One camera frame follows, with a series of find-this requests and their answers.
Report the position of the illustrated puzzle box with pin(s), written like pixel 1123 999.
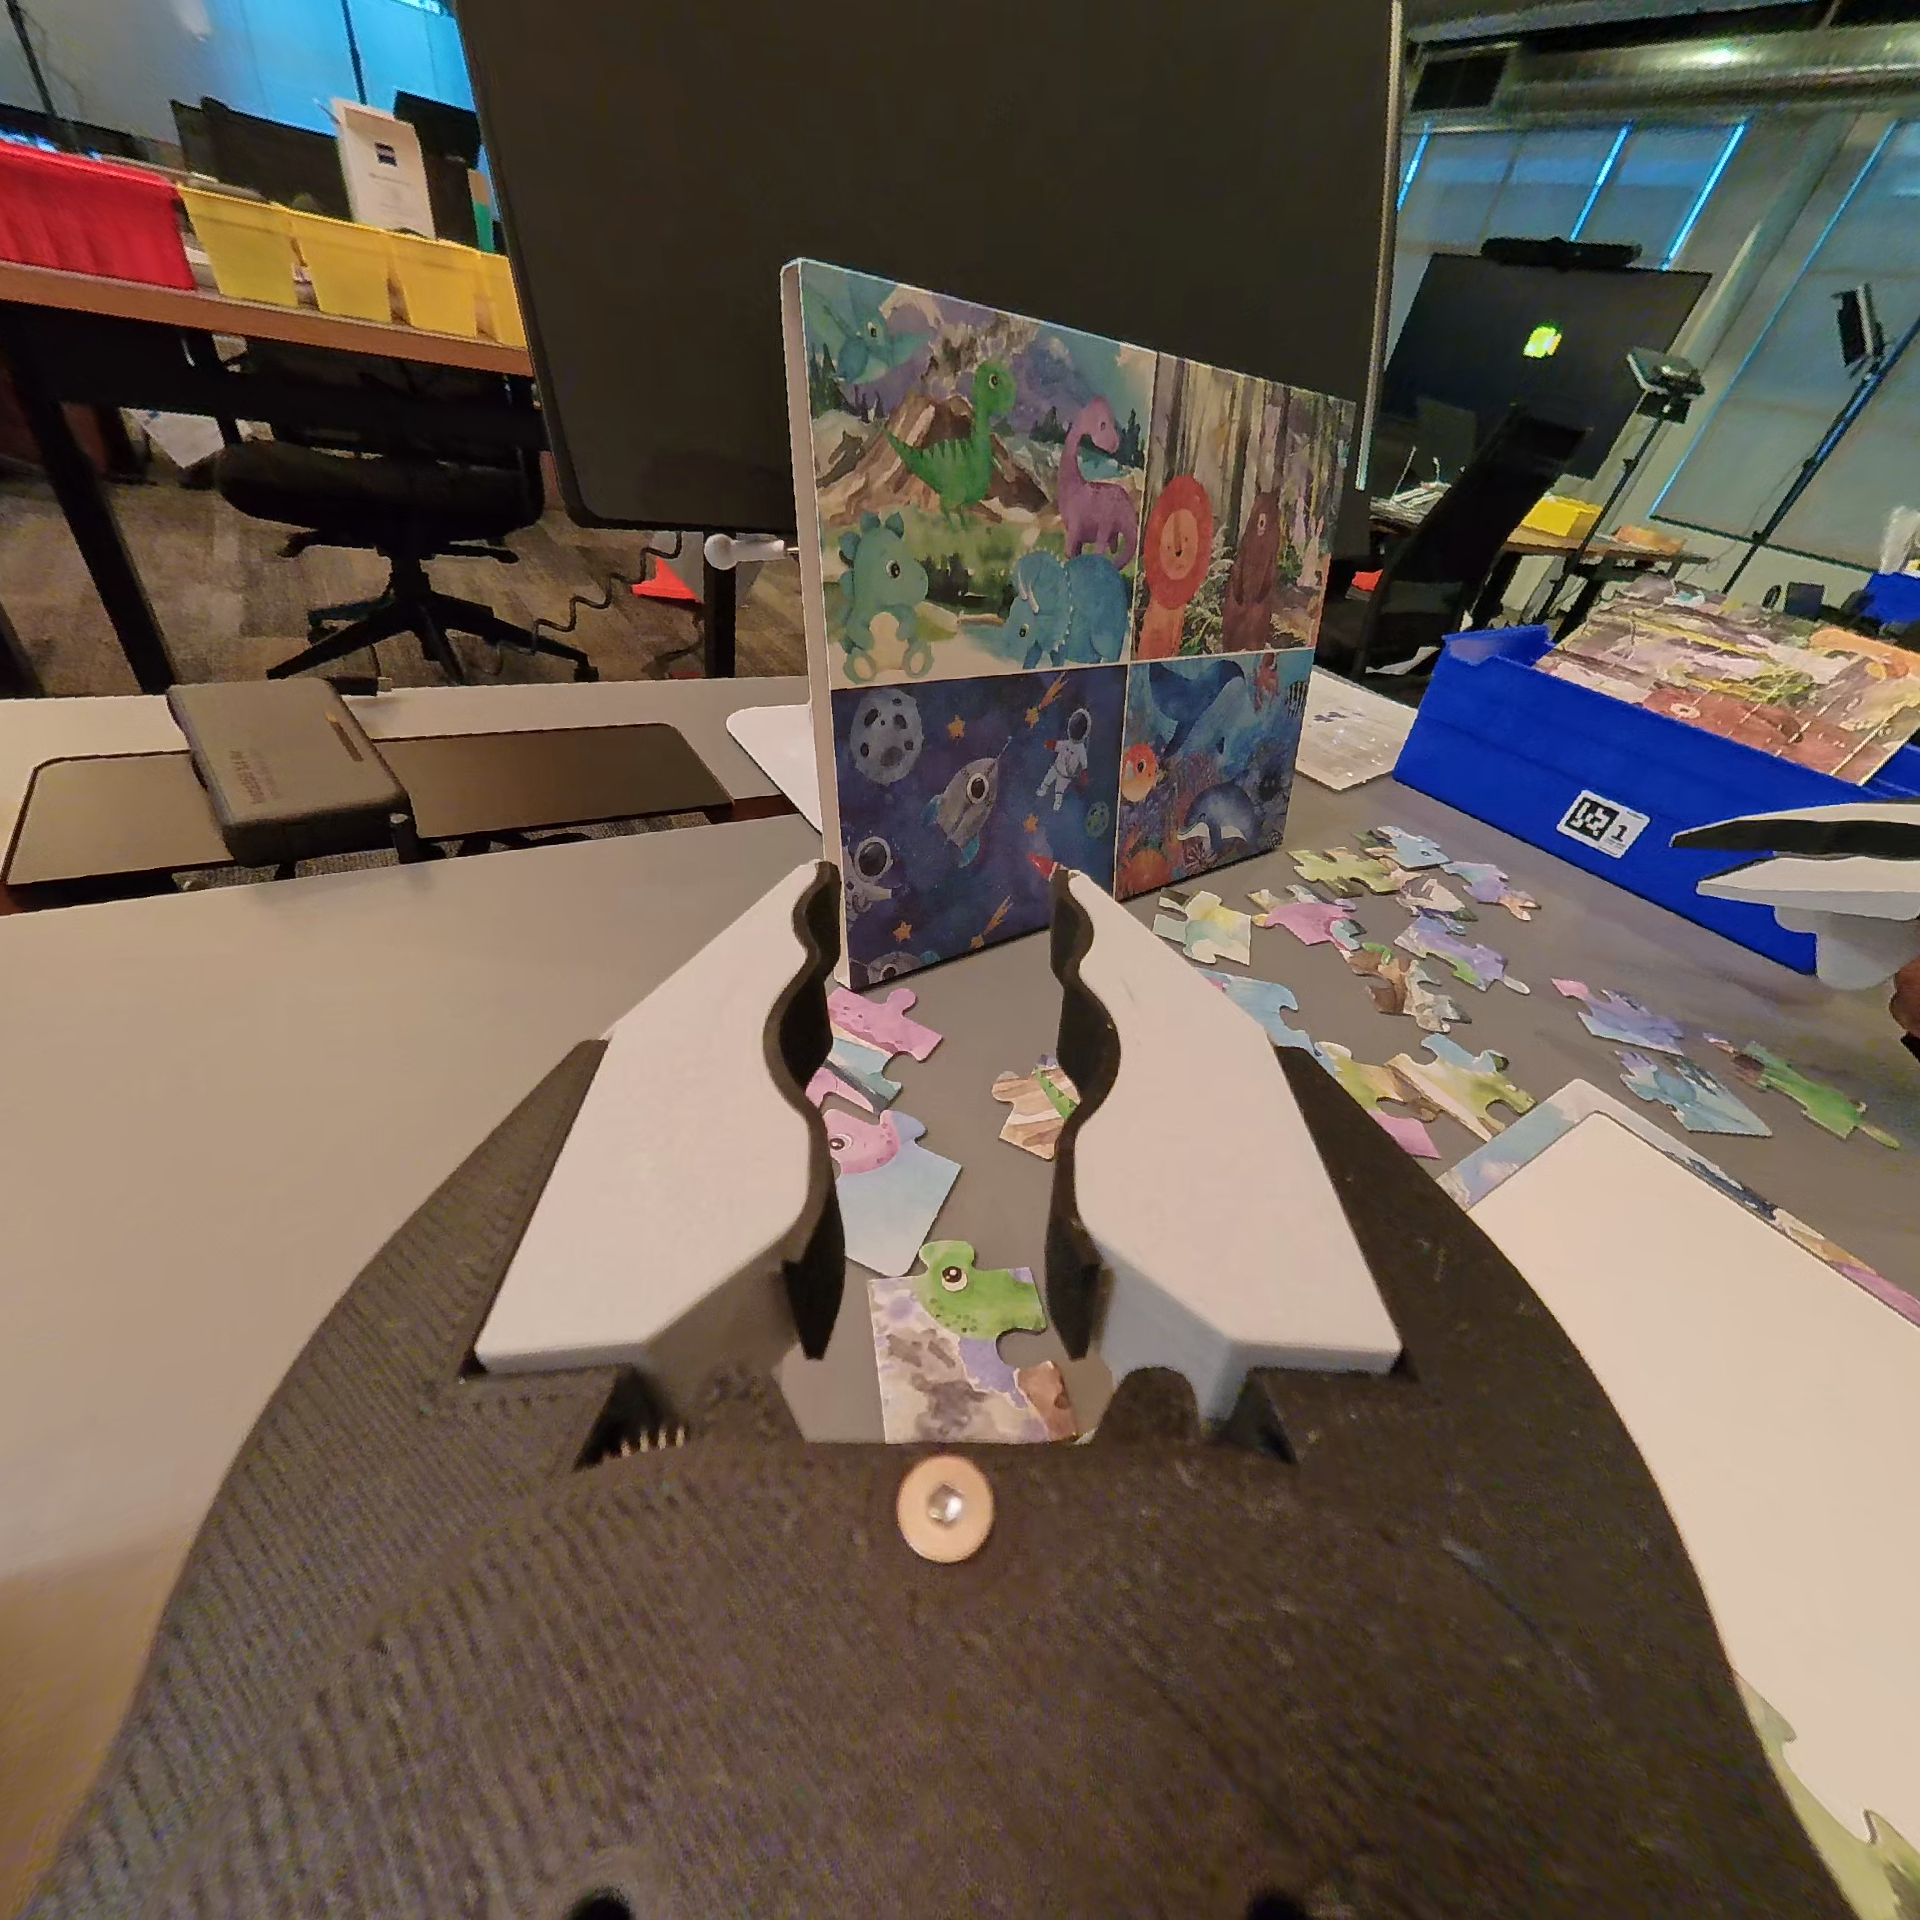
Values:
pixel 1051 574

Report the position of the red plastic object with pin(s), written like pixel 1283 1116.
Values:
pixel 668 578

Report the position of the puzzle pieces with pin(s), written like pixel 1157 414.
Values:
pixel 1449 1086

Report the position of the black display screen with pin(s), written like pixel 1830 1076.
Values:
pixel 1590 391

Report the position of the blue plastic bin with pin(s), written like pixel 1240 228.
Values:
pixel 1503 782

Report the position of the black office chair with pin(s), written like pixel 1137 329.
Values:
pixel 376 480

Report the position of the black desk pad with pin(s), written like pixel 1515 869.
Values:
pixel 574 782

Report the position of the red plastic bin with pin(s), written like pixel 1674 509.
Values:
pixel 91 225

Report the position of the grey battery pack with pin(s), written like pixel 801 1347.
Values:
pixel 289 764

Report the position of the yellow plastic bin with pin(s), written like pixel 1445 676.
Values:
pixel 241 249
pixel 1558 518
pixel 503 300
pixel 436 287
pixel 345 273

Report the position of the green dinosaur head puzzle piece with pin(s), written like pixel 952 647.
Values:
pixel 962 1334

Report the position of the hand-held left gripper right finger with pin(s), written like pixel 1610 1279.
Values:
pixel 1232 1201

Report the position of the background work table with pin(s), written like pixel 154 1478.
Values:
pixel 1628 558

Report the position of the person's right hand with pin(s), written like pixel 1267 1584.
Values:
pixel 1910 1005

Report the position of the camera on tripod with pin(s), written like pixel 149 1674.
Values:
pixel 1666 376
pixel 1856 322

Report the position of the black mesh chair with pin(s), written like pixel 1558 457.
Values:
pixel 1479 525

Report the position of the white puzzle frame tray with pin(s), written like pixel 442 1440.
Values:
pixel 1727 1351

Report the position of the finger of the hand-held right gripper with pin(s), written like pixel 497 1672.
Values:
pixel 1844 889
pixel 1859 819

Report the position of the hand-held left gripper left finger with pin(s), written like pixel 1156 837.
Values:
pixel 663 1171

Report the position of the white paper sign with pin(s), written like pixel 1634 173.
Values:
pixel 384 162

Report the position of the black background monitor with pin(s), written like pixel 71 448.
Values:
pixel 271 159

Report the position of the dark grey standing panel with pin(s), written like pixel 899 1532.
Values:
pixel 899 151

